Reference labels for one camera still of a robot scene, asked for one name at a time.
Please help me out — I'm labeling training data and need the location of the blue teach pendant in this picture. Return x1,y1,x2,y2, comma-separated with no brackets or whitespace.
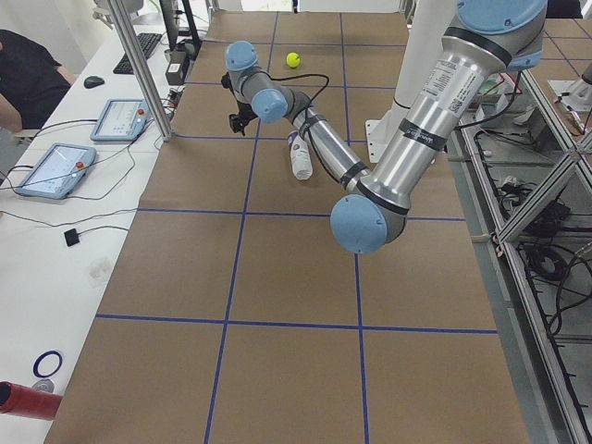
90,99,151,142
15,142,97,200

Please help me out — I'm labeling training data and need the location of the aluminium side frame rack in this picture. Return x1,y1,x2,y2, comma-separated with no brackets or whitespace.
455,18,592,444

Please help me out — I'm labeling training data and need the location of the blue tape ring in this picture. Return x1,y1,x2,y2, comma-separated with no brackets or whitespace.
33,350,64,378

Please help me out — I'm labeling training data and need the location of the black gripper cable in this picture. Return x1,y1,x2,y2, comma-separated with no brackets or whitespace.
270,72,371,186

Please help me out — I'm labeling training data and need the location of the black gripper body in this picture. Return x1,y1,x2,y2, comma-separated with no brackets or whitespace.
221,72,254,121

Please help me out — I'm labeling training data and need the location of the black computer mouse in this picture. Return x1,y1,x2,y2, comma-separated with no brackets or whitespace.
83,76,105,89

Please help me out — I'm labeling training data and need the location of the far blue teach pendant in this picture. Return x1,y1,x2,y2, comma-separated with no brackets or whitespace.
90,99,151,142

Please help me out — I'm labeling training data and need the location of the black keyboard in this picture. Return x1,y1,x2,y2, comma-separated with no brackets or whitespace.
113,31,164,76

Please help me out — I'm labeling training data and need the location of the small black square pad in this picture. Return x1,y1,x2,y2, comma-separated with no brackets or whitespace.
64,228,80,247

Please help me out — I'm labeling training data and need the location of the red cylinder bottle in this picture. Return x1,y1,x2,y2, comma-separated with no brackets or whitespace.
1,381,63,420

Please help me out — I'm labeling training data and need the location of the near blue teach pendant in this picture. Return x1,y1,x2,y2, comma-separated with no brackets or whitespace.
15,142,97,200

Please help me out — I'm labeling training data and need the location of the black rectangular box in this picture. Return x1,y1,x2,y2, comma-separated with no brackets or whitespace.
166,50,190,86

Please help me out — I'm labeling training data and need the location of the clear tennis ball can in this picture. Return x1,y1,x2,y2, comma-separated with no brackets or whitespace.
288,130,313,180

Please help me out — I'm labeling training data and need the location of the aluminium frame post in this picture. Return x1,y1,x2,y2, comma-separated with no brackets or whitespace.
107,0,173,142

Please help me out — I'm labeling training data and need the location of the yellow tennis ball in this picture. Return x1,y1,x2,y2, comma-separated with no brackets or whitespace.
286,52,301,69

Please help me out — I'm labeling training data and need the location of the black monitor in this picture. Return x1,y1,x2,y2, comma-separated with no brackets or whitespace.
159,0,202,57

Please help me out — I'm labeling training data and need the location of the seated person in black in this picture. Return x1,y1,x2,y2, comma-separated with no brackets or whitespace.
1,30,76,133

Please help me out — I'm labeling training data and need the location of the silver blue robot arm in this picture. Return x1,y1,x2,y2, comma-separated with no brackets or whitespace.
222,1,548,253

